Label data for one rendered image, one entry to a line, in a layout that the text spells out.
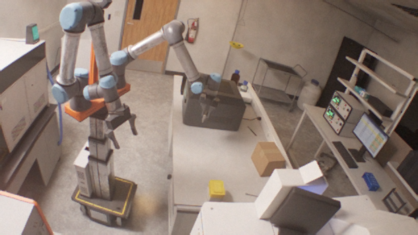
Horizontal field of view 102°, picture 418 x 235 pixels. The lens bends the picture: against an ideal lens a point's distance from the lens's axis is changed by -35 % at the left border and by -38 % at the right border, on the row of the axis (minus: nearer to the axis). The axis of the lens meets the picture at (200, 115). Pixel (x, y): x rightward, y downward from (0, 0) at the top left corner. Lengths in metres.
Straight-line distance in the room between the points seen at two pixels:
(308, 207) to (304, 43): 4.97
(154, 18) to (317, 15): 3.50
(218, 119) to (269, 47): 3.36
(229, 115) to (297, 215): 1.44
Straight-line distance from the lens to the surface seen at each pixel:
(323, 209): 0.78
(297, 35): 5.42
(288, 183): 0.74
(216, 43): 4.94
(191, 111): 2.01
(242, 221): 0.81
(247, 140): 2.13
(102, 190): 2.14
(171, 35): 1.47
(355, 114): 3.04
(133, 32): 4.91
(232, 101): 2.03
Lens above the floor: 2.07
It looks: 31 degrees down
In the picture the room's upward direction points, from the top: 15 degrees clockwise
